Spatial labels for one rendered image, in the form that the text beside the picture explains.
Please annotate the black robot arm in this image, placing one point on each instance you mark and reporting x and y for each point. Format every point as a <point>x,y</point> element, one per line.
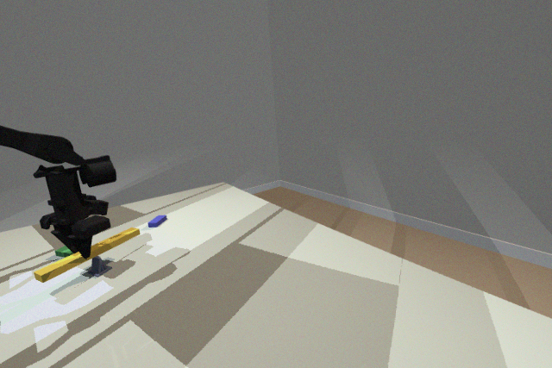
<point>57,150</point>

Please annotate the blue rectangular bar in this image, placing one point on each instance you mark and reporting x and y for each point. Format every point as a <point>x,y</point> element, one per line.
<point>157,221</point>

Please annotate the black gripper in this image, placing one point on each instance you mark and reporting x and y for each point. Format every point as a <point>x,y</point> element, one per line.
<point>70,225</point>

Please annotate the yellow bar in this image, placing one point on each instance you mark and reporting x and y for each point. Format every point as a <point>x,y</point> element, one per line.
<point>66,264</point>

